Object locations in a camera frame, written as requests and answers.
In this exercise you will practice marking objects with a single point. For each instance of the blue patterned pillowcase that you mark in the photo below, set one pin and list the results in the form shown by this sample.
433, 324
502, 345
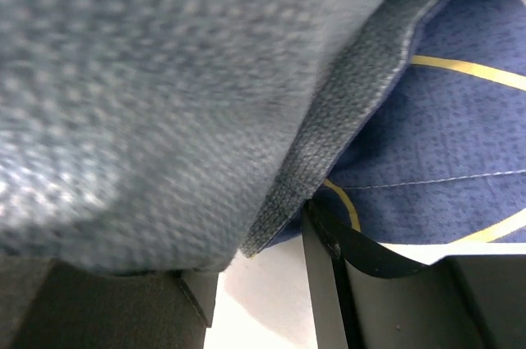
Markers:
144, 135

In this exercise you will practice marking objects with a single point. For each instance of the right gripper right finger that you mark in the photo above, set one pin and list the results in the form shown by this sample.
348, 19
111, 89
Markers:
364, 295

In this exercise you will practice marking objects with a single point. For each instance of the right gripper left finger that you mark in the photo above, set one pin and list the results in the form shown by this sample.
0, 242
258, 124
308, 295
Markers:
47, 304

